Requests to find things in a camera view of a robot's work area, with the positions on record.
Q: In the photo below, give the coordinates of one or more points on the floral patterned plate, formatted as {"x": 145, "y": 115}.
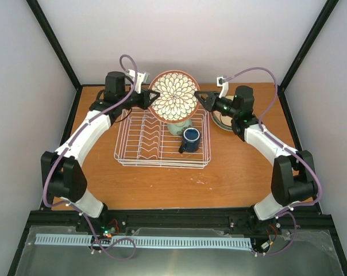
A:
{"x": 176, "y": 102}

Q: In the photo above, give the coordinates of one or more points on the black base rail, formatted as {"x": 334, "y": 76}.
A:
{"x": 235, "y": 220}

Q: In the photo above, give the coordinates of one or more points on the black enclosure frame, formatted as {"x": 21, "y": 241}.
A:
{"x": 53, "y": 46}

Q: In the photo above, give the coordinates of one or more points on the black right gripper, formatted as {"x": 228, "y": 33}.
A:
{"x": 208, "y": 103}

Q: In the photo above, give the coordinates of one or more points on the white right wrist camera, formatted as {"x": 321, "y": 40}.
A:
{"x": 223, "y": 83}

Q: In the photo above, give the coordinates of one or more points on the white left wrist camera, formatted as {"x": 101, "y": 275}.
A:
{"x": 139, "y": 78}

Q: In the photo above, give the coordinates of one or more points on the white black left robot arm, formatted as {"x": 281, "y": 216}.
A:
{"x": 62, "y": 169}

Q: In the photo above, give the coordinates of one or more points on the white wire dish rack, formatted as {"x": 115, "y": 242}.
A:
{"x": 145, "y": 141}

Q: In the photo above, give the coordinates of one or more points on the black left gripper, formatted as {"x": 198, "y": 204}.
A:
{"x": 146, "y": 102}

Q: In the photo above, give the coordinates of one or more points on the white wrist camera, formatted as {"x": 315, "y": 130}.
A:
{"x": 223, "y": 83}
{"x": 139, "y": 78}

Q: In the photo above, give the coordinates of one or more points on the green floral ceramic bowl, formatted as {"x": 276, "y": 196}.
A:
{"x": 177, "y": 129}

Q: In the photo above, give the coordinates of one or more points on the dark blue ceramic mug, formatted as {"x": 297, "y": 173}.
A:
{"x": 191, "y": 138}

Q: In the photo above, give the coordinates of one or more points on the light blue cable duct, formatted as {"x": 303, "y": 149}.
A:
{"x": 148, "y": 242}

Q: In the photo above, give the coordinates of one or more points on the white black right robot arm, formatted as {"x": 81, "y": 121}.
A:
{"x": 293, "y": 177}

